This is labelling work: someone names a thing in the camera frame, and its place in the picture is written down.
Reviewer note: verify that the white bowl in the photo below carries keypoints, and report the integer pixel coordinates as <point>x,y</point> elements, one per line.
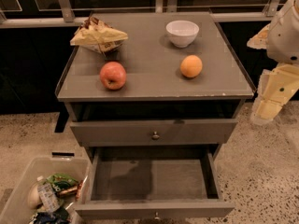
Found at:
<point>181,33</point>

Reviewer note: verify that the dark blue packet in bin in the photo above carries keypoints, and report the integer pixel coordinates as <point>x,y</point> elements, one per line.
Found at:
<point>60,216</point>

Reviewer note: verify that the brown can in bin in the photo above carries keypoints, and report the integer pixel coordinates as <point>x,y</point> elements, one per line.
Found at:
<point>66,192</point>

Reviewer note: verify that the white round object in bin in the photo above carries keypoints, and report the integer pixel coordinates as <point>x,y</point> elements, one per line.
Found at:
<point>33,199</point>

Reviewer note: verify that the clear plastic bin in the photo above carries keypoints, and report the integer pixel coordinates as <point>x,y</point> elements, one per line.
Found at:
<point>16,210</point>

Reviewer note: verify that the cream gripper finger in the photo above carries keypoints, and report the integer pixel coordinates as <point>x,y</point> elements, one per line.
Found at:
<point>276,88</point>
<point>259,41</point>

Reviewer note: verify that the green snack packet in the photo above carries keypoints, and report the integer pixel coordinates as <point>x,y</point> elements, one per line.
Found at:
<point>61,182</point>

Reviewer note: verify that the metal railing frame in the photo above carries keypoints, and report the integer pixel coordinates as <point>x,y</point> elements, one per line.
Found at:
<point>61,13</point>

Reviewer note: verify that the closed top drawer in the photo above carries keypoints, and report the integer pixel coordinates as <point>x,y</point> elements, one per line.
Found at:
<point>139,132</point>

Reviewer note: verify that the orange fruit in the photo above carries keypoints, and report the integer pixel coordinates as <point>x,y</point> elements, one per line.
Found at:
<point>191,66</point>

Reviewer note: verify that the yellow chip bag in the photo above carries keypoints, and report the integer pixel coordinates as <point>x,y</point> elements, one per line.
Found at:
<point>98,36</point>

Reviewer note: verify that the grey drawer cabinet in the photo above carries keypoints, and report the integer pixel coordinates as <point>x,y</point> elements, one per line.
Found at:
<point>155,89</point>

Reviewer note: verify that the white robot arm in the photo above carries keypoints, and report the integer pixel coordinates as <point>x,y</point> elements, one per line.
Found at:
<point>280,39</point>

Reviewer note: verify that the open middle drawer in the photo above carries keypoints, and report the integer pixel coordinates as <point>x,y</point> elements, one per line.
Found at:
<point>153,182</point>

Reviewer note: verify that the brass top drawer knob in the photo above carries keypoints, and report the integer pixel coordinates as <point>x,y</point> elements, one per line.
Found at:
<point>155,136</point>

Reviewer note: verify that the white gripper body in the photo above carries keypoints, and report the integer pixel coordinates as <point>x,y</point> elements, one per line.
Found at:
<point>284,37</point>

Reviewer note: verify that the plastic water bottle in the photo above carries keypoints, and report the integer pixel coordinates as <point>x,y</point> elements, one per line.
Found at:
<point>47,195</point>

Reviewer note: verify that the red apple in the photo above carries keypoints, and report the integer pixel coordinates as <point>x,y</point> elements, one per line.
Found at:
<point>113,76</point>

